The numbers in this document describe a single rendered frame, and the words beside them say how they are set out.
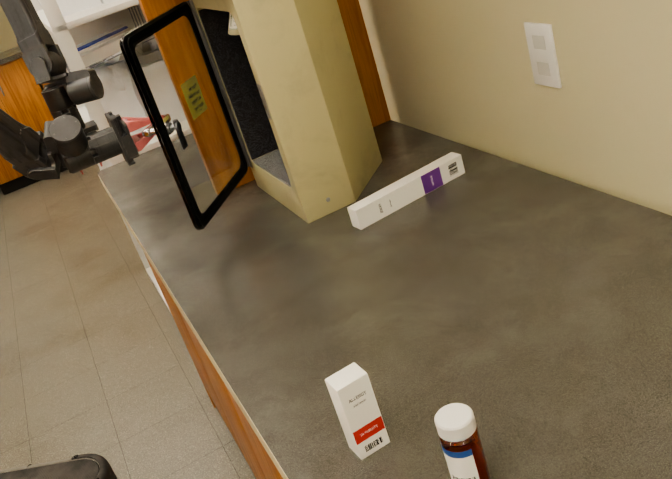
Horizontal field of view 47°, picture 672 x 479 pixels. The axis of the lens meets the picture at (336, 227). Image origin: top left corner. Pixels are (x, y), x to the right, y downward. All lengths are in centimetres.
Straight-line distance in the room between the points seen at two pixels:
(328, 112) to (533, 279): 56
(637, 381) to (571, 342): 11
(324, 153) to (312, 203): 10
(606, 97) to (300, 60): 55
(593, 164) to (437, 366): 55
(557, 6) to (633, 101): 20
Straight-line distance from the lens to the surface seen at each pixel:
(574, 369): 99
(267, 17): 144
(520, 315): 109
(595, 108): 136
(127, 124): 154
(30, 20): 183
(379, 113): 197
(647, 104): 127
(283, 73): 146
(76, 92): 178
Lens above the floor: 155
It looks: 24 degrees down
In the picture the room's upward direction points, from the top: 18 degrees counter-clockwise
